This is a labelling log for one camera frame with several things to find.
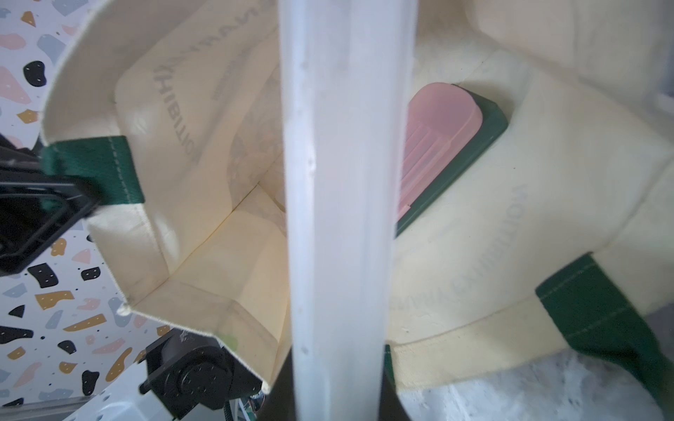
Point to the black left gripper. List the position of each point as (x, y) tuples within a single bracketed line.
[(36, 208)]

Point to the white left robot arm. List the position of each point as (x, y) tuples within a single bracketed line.
[(181, 376)]

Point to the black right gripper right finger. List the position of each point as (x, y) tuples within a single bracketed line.
[(390, 406)]

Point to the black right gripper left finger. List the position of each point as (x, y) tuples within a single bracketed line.
[(280, 404)]

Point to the dark green case in bag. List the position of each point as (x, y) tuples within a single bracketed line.
[(494, 125)]

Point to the pink translucent case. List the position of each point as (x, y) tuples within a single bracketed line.
[(442, 119)]

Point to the cream canvas tote bag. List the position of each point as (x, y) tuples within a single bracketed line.
[(559, 236)]

